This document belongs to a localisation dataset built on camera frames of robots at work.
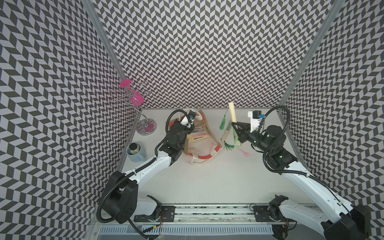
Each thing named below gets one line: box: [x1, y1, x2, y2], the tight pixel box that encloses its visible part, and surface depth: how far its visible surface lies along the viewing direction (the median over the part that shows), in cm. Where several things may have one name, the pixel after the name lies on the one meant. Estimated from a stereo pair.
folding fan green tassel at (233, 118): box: [219, 102, 241, 146], surface depth 68 cm
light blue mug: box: [126, 142, 147, 162], surface depth 87 cm
